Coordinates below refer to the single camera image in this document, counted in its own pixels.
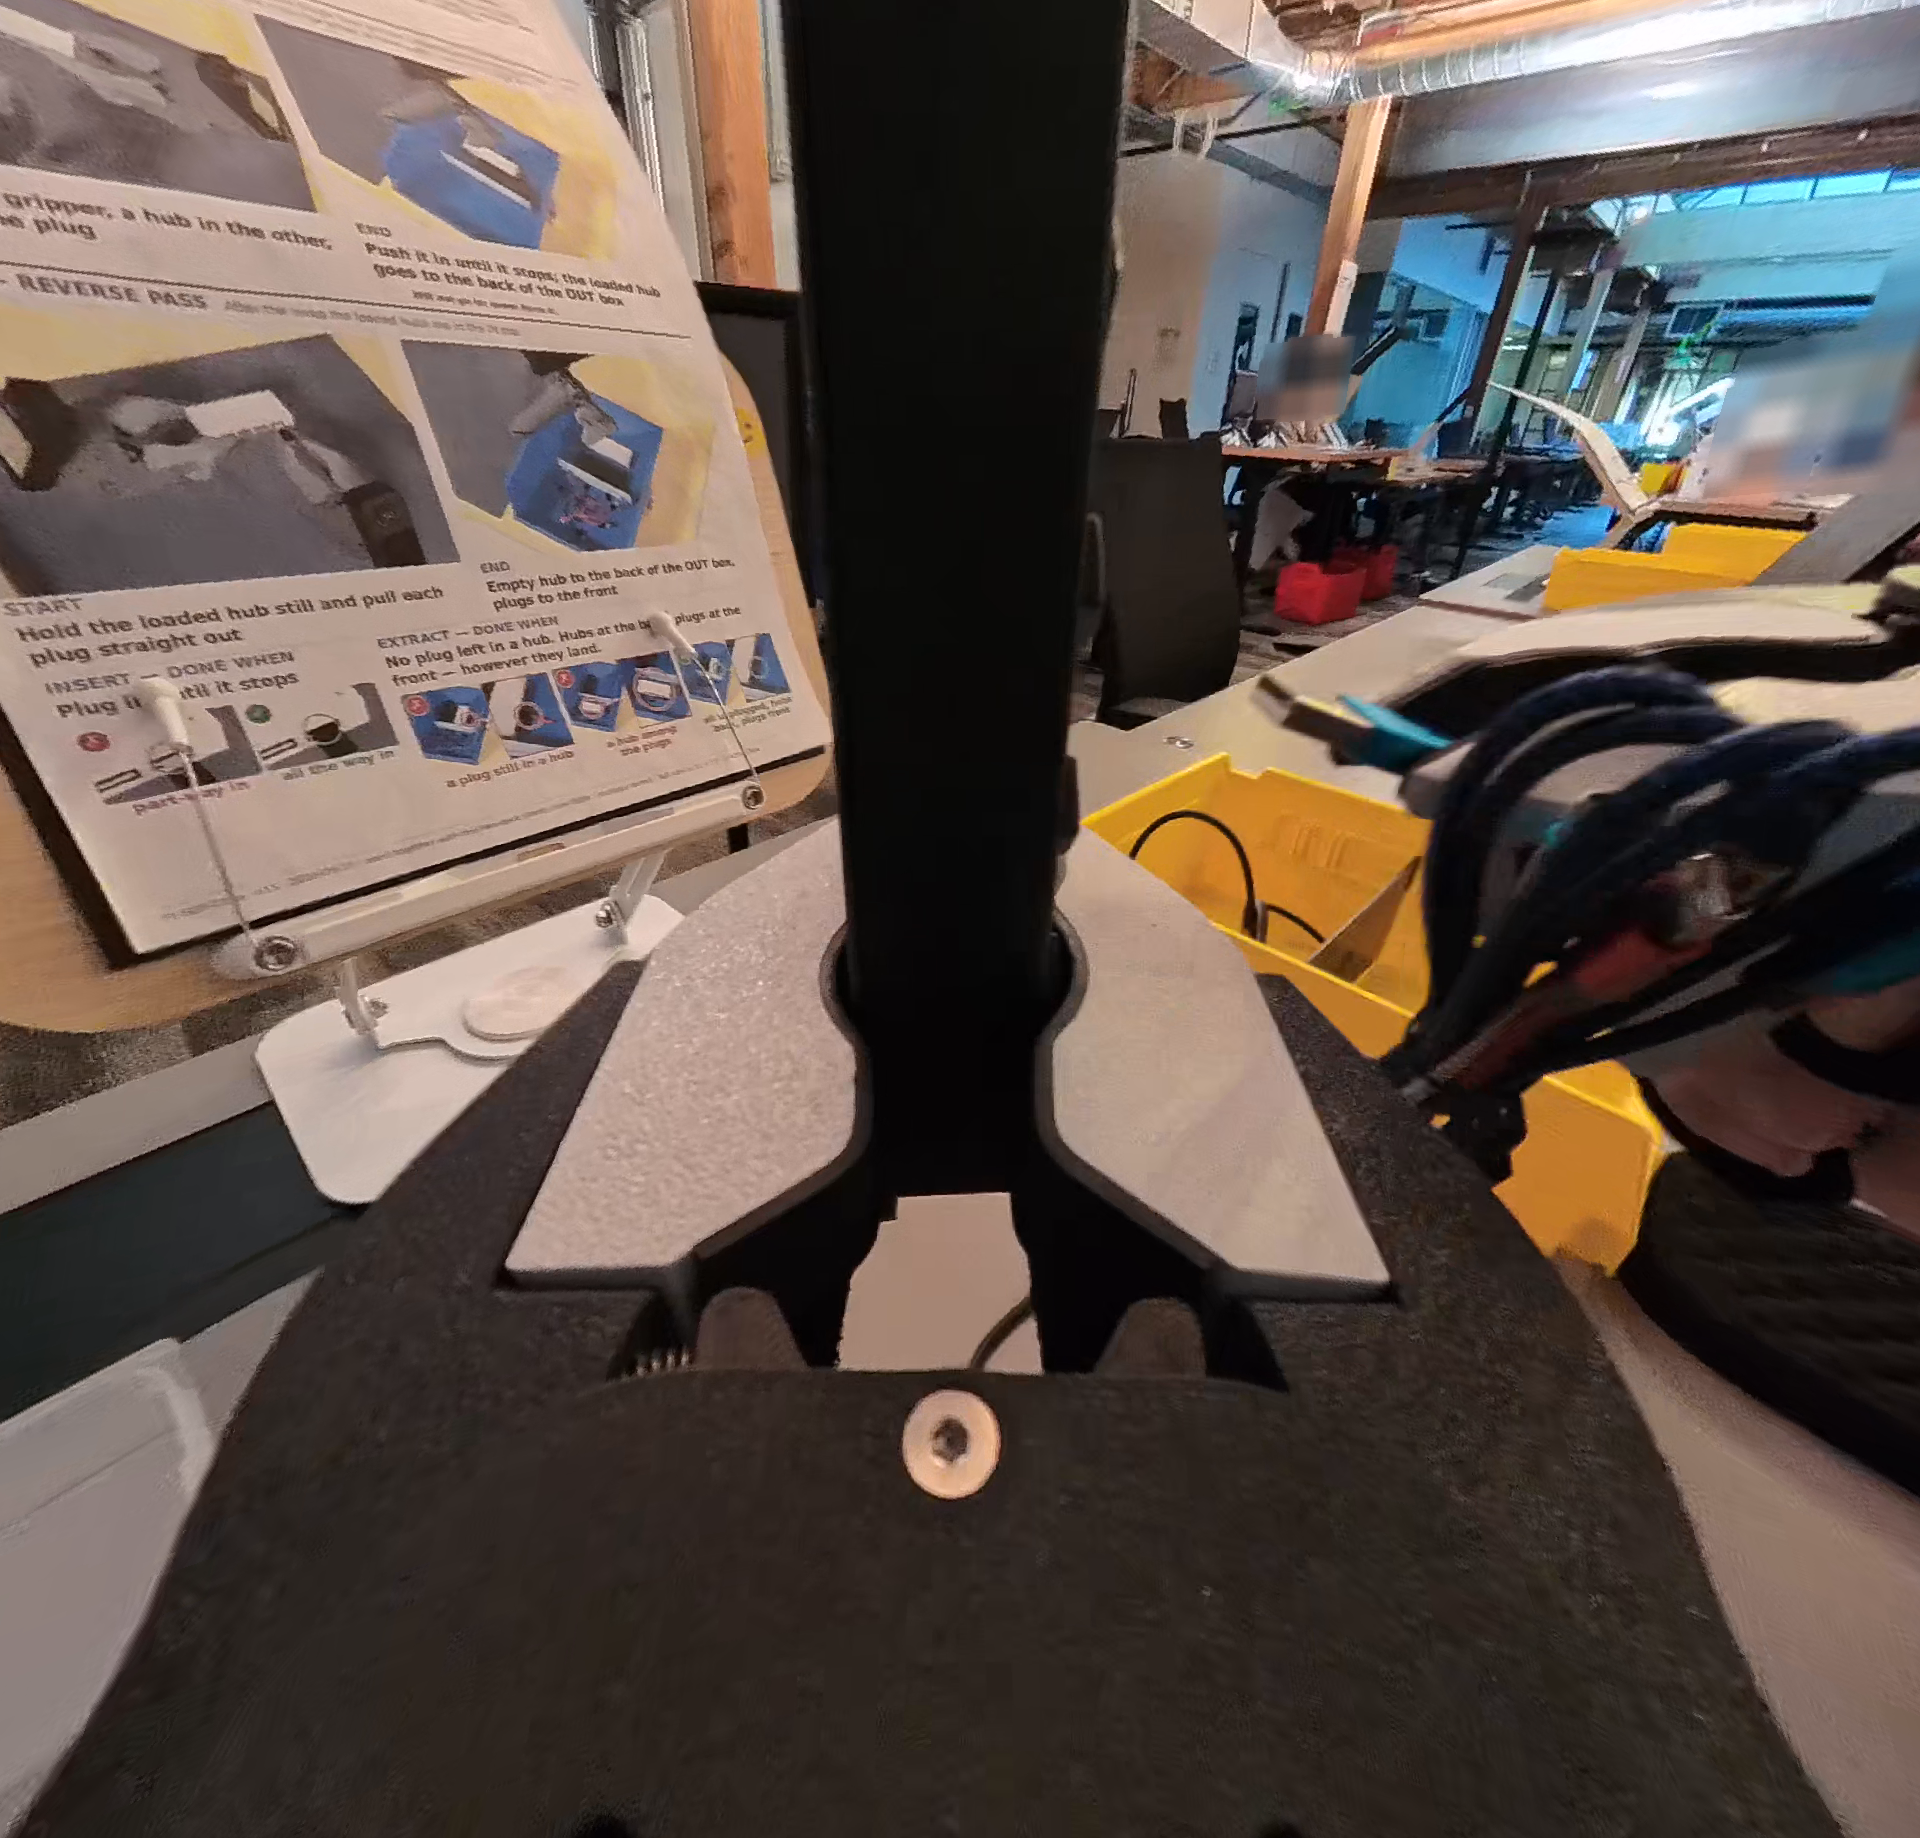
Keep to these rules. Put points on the red plastic crate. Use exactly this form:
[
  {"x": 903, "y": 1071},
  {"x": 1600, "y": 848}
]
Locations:
[
  {"x": 1375, "y": 571},
  {"x": 1321, "y": 589}
]

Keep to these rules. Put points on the black framed screen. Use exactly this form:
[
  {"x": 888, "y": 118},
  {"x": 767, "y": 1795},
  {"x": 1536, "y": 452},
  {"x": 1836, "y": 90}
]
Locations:
[{"x": 767, "y": 417}]

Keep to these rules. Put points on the wooden support post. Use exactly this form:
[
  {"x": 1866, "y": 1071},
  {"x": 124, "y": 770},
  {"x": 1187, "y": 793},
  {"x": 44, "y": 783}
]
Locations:
[
  {"x": 732, "y": 97},
  {"x": 1349, "y": 218}
]

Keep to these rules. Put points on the white rounded board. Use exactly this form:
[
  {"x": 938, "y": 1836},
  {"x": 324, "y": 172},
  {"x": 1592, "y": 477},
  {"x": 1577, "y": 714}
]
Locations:
[{"x": 347, "y": 1121}]

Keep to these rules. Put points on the black divider plate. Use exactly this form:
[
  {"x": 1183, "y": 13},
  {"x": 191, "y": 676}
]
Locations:
[{"x": 1375, "y": 932}]

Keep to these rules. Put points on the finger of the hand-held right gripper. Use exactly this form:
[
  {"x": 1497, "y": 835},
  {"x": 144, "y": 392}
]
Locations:
[
  {"x": 1826, "y": 704},
  {"x": 1647, "y": 620}
]

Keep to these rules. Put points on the yellow plastic bin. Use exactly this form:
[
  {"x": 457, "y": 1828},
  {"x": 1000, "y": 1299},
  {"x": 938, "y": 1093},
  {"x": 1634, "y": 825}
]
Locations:
[{"x": 1571, "y": 1164}]

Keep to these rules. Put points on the black mesh wrist rest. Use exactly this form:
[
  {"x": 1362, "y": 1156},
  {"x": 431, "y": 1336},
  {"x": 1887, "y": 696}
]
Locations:
[{"x": 1772, "y": 1313}]

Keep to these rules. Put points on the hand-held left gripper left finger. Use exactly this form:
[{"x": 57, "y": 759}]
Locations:
[{"x": 673, "y": 1121}]

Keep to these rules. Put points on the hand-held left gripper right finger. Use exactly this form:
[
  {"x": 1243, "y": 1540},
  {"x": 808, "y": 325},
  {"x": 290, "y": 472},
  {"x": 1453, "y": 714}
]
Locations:
[{"x": 1216, "y": 1121}]

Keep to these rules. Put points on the printed instruction poster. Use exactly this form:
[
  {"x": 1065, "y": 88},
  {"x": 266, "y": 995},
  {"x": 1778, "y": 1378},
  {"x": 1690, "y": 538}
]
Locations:
[{"x": 376, "y": 440}]

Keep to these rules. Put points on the small yellow box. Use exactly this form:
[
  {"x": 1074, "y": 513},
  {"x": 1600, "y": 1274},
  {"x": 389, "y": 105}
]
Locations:
[{"x": 1621, "y": 580}]

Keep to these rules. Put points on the person's right hand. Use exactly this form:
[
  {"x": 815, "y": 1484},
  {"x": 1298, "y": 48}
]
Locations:
[{"x": 1736, "y": 1121}]

